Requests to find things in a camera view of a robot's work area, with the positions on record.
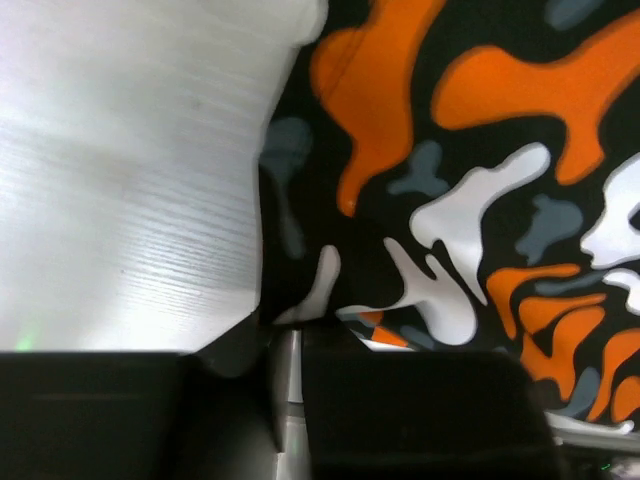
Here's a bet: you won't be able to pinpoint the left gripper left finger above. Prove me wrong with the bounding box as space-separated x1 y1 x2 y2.
1 315 276 479

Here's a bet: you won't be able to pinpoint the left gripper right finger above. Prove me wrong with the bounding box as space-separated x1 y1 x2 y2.
301 323 565 479

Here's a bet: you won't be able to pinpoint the orange camouflage shorts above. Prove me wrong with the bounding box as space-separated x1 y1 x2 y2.
258 1 639 433

